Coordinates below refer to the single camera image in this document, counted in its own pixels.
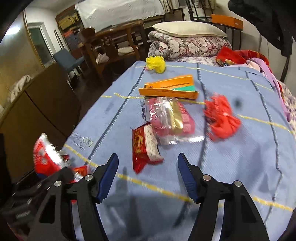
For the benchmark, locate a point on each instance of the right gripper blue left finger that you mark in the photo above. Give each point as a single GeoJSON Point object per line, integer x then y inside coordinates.
{"type": "Point", "coordinates": [108, 174]}

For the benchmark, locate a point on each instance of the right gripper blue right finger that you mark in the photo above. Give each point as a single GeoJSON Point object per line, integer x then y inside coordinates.
{"type": "Point", "coordinates": [187, 177]}

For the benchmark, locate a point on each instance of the small red snack packet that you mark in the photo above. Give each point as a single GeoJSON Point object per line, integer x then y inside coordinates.
{"type": "Point", "coordinates": [145, 148]}

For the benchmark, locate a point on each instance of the clear pink snack package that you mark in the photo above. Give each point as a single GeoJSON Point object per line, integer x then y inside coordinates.
{"type": "Point", "coordinates": [171, 121]}

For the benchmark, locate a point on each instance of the red yarn pompom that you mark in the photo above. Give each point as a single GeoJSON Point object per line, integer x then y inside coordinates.
{"type": "Point", "coordinates": [218, 113]}

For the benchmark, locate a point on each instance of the red snack bag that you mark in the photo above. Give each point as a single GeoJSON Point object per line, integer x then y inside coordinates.
{"type": "Point", "coordinates": [48, 161]}

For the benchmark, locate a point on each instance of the yellow yarn pompom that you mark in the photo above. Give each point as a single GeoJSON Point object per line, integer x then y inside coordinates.
{"type": "Point", "coordinates": [156, 63]}

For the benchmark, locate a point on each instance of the blue striped bed sheet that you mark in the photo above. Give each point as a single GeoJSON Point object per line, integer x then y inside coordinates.
{"type": "Point", "coordinates": [154, 205]}

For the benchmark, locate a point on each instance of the orange medicine box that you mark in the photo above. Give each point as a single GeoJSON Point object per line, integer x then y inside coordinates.
{"type": "Point", "coordinates": [178, 87]}

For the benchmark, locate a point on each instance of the wooden cabinet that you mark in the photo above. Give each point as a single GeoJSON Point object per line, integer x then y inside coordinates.
{"type": "Point", "coordinates": [47, 105]}

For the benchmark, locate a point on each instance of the red blanket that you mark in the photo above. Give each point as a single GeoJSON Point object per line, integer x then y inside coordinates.
{"type": "Point", "coordinates": [227, 56]}

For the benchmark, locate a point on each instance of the floral folded quilt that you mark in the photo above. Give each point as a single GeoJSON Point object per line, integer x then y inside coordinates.
{"type": "Point", "coordinates": [172, 48]}

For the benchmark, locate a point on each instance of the purple floral blanket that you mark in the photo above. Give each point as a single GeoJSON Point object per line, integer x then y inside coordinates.
{"type": "Point", "coordinates": [288, 99]}

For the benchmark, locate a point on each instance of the blue chair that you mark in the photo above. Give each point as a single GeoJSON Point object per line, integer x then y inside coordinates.
{"type": "Point", "coordinates": [68, 62]}

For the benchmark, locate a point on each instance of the wooden armchair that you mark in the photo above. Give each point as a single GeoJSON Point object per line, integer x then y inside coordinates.
{"type": "Point", "coordinates": [101, 48]}

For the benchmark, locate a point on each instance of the white cloth on cabinet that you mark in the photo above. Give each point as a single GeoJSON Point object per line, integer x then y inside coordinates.
{"type": "Point", "coordinates": [18, 87]}

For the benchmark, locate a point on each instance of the lilac garment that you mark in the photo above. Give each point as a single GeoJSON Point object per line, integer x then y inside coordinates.
{"type": "Point", "coordinates": [264, 69]}

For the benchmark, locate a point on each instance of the cream pillow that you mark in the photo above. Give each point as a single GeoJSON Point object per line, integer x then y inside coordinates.
{"type": "Point", "coordinates": [184, 29]}

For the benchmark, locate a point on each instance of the orange box on stand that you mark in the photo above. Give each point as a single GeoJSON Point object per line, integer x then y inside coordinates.
{"type": "Point", "coordinates": [227, 21]}

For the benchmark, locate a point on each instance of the bookshelf with boxes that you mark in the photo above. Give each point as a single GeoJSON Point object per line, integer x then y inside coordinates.
{"type": "Point", "coordinates": [70, 25]}

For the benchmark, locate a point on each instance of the white covered shelf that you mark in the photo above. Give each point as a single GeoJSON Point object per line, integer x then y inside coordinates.
{"type": "Point", "coordinates": [102, 14]}

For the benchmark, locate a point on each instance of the black hanging jacket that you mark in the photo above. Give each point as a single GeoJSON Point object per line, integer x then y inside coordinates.
{"type": "Point", "coordinates": [275, 20]}

